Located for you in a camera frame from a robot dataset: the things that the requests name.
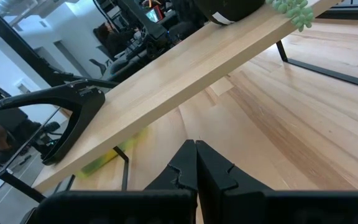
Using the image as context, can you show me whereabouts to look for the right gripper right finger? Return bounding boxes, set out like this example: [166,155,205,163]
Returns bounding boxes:
[196,139,358,224]

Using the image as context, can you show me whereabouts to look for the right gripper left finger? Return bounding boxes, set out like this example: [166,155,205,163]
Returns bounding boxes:
[26,139,198,224]

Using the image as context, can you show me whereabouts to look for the yellow-green translucent pencil box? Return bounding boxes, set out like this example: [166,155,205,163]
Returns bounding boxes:
[75,126,149,180]

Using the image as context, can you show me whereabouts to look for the black stapler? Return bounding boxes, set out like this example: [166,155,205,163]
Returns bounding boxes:
[0,79,107,166]

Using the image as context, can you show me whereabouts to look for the wooden riser shelf black legs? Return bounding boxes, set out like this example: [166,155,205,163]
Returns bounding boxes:
[31,0,358,194]

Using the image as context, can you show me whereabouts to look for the person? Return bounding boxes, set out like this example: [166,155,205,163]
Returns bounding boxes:
[93,22,138,58]

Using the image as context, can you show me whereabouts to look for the red-edged tablet screen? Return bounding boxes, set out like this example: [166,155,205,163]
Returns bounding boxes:
[144,5,165,23]

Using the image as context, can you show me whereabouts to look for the potted succulent plant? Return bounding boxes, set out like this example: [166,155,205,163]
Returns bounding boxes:
[194,0,316,33]

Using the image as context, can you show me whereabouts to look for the black metal table frame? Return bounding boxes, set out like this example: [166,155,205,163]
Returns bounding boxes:
[0,0,358,203]

